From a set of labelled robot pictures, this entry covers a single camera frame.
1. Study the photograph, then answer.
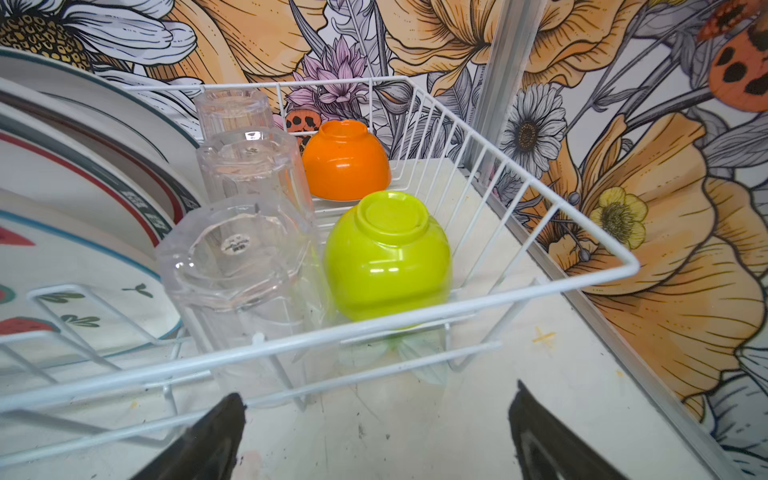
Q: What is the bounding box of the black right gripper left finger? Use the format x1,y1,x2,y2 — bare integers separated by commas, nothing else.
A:
132,393,246,480

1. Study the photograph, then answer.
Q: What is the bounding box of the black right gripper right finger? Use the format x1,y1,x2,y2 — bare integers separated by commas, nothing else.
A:
508,381,626,480

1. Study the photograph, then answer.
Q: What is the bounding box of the watermelon pattern plate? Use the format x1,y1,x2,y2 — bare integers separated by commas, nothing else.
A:
1,191,182,368

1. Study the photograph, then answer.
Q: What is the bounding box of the near clear plastic glass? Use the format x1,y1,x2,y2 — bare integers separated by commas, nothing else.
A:
154,193,330,409

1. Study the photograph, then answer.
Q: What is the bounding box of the clear plastic glass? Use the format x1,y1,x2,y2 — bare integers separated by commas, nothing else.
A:
193,87,274,140
154,193,330,409
196,127,315,222

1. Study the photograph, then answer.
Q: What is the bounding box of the lime green plastic bowl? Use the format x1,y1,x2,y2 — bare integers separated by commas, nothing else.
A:
324,191,452,321

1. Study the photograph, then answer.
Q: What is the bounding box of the middle clear plastic glass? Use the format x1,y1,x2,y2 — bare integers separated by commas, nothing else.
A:
196,127,315,222

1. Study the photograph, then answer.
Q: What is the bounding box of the orange plastic bowl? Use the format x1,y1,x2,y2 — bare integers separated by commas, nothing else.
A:
302,120,391,201

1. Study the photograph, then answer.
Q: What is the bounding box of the teal rimmed back plate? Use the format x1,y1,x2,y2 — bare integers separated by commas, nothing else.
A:
1,47,202,188

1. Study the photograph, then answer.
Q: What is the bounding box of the far clear plastic glass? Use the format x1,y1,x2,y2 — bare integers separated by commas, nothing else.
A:
193,87,274,140

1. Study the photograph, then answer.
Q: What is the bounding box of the white wire dish rack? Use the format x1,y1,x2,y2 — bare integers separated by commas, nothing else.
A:
0,76,641,469

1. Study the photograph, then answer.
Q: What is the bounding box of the aluminium corner post right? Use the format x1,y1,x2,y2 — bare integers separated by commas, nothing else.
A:
467,0,547,143

